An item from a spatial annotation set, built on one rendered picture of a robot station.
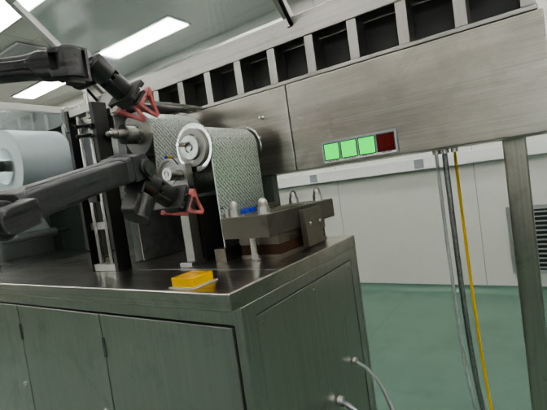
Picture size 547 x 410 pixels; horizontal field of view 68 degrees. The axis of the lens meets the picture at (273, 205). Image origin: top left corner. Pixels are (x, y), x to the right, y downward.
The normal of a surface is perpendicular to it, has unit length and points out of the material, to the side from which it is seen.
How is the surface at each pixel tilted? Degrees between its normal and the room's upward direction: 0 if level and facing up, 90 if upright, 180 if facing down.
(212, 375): 90
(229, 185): 90
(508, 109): 90
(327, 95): 90
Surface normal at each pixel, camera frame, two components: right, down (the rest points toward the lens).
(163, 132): 0.83, -0.06
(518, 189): -0.55, 0.12
